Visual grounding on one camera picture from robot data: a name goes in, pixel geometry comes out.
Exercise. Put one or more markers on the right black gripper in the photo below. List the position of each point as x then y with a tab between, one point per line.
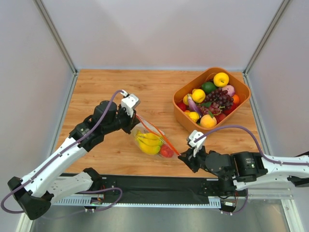
192	159

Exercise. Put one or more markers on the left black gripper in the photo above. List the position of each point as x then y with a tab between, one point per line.
130	122

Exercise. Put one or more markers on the clear zip bag orange seal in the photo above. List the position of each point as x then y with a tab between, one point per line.
146	127

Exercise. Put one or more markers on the yellow banana bunch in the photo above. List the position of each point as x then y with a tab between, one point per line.
149	143

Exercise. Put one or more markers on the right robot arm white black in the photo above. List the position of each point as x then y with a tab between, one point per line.
243	170

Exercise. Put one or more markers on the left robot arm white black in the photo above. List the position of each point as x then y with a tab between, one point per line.
38	190

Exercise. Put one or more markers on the red strawberry in bag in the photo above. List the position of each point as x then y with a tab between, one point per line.
166	151

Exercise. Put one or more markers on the peach fruit front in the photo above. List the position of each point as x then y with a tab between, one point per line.
208	122

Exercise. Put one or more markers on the small yellow lemon front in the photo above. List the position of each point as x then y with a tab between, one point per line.
194	116

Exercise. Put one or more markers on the red apple in bin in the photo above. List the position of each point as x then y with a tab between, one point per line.
220	117

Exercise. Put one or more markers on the red pepper in bin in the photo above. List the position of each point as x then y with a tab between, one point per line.
182	106

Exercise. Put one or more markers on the red grape bunch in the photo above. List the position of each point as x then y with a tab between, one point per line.
210	108

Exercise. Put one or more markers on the dark purple grape bunch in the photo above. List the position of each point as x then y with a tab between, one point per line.
220	98

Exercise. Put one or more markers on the green lime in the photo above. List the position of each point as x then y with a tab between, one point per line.
208	87

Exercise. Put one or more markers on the orange fruit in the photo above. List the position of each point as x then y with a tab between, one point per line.
236	100

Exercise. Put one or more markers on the purple onion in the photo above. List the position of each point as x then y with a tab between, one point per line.
230	90

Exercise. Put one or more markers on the yellow apple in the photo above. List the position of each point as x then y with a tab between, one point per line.
221	79

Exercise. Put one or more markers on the orange plastic bin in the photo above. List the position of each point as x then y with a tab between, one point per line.
242	90

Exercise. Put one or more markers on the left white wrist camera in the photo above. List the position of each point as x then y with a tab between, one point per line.
129	102

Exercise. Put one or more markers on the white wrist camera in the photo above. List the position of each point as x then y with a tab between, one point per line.
129	102
196	141

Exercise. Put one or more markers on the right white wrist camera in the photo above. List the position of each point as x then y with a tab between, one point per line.
196	141

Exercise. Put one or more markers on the grey cable duct rail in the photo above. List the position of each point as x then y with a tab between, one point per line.
136	201

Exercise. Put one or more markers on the left aluminium frame post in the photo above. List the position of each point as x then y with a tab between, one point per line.
49	23

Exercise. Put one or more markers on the aluminium frame post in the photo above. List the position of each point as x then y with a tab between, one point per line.
49	23
269	31

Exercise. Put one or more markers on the right aluminium frame post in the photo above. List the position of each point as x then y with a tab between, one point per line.
269	31

